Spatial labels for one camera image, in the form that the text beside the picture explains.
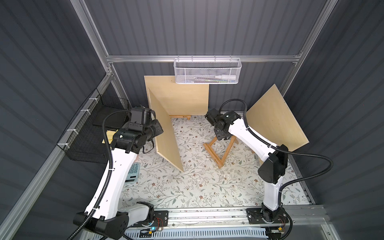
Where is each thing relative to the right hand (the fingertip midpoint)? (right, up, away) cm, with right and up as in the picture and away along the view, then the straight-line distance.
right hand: (226, 133), depth 84 cm
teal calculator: (-54, -25, +3) cm, 60 cm away
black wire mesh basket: (-71, -3, -15) cm, 72 cm away
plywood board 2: (-32, -5, -14) cm, 35 cm away
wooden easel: (-4, -17, +4) cm, 18 cm away
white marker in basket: (+1, +35, +10) cm, 37 cm away
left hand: (-34, +4, -16) cm, 38 cm away
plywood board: (-29, +22, +15) cm, 40 cm away
